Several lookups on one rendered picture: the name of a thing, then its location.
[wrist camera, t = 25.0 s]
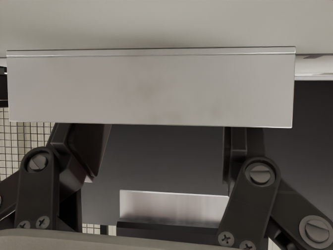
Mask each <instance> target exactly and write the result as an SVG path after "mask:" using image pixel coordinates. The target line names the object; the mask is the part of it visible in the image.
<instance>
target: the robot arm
mask: <svg viewBox="0 0 333 250"><path fill-rule="evenodd" d="M111 126H112V124H82V123H55V125H54V127H53V129H52V132H51V134H50V137H49V139H48V142H47V144H46V146H45V147H44V146H40V147H36V148H33V149H32V150H30V151H29V152H27V153H26V154H25V155H24V157H23V159H22V160H21V164H20V169H19V170H18V171H16V172H15V173H13V174H12V175H10V176H9V177H7V178H6V179H4V180H3V181H1V182H0V250H260V249H261V245H262V242H263V238H264V235H265V234H266V235H267V236H268V237H269V238H270V239H271V240H272V241H273V242H274V243H275V244H276V245H277V246H278V247H279V248H280V249H281V250H333V222H332V221H331V220H330V219H329V218H328V217H327V216H326V215H325V214H324V213H322V212H321V211H320V210H319V209H318V208H316V207H315V206H314V205H313V204H312V203H311V202H309V201H308V200H307V199H306V198H305V197H303V196H302V195H301V194H300V193H299V192H298V191H296V190H295V189H294V188H293V187H292V186H290V185H289V184H288V183H287V182H286V181H285V180H283V179H282V178H281V172H280V168H279V167H278V165H277V164H276V163H275V162H274V161H273V160H272V159H270V158H268V157H266V145H265V132H264V127H230V126H224V127H223V157H222V184H226V185H227V191H228V197H229V201H228V203H227V206H226V209H225V211H224V214H223V217H222V220H221V222H220V225H219V228H218V230H217V233H216V236H215V238H214V241H213V244H212V245H203V244H193V243H183V242H173V241H163V240H153V239H143V238H132V237H122V236H111V235H100V234H89V233H83V229H82V203H81V188H82V187H83V185H84V182H89V183H92V182H93V180H94V177H96V176H97V175H98V173H99V170H100V166H101V163H102V159H103V155H104V152H105V148H106V145H107V141H108V137H109V134H110V130H111Z"/></svg>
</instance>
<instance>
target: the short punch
mask: <svg viewBox="0 0 333 250"><path fill-rule="evenodd" d="M228 201H229V197H228V195H211V194H193V193H175V192H157V191H139V190H120V218H119V220H118V221H117V225H116V236H122V237H132V238H143V239H153V240H163V241H173V242H183V243H193V244H203V245H212V244H213V241H214V238H215V236H216V233H217V230H218V228H219V225H220V222H221V220H222V217H223V214H224V211H225V209H226V206H227V203H228ZM268 244H269V237H268V236H267V235H266V234H265V235H264V238H263V242H262V245H261V249H260V250H268Z"/></svg>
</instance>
